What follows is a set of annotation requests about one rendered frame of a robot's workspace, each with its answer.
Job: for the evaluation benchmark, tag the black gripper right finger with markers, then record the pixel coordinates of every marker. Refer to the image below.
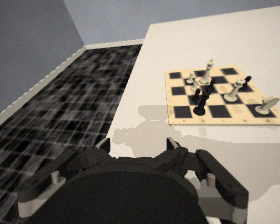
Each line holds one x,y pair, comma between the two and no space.
221,195

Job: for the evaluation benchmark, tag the white pawn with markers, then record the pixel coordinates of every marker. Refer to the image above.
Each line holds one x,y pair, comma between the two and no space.
194,87
190,81

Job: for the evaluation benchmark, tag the black and tan chessboard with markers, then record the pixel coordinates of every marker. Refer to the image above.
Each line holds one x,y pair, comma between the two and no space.
218,111

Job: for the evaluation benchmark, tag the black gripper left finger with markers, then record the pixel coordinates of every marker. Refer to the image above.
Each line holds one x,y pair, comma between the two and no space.
34,191

